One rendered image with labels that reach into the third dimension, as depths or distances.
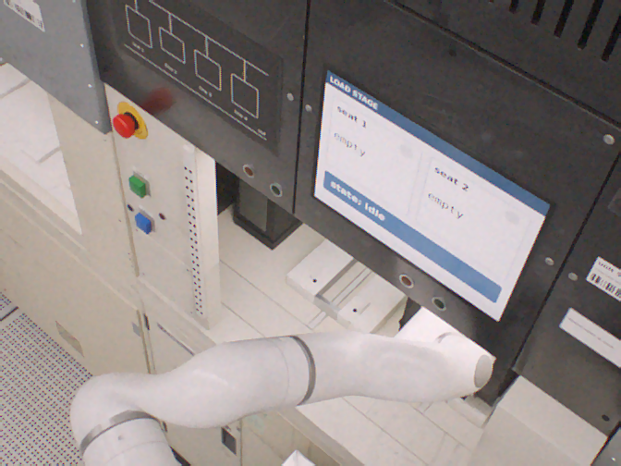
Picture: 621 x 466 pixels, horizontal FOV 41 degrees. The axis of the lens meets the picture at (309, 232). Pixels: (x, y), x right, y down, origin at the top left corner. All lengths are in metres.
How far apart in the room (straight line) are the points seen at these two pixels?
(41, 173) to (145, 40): 0.86
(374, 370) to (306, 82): 0.39
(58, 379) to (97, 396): 1.59
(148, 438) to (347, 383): 0.26
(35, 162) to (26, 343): 0.88
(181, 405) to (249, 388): 0.08
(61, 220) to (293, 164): 0.92
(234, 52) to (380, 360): 0.44
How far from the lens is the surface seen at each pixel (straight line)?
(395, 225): 0.99
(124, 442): 1.03
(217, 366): 0.96
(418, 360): 1.11
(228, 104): 1.09
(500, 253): 0.91
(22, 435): 2.59
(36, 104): 2.14
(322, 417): 1.57
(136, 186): 1.43
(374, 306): 1.66
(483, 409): 1.59
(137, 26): 1.17
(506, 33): 0.76
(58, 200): 1.92
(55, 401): 2.61
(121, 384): 1.03
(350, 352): 1.08
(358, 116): 0.92
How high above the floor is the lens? 2.28
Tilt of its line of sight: 52 degrees down
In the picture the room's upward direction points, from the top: 6 degrees clockwise
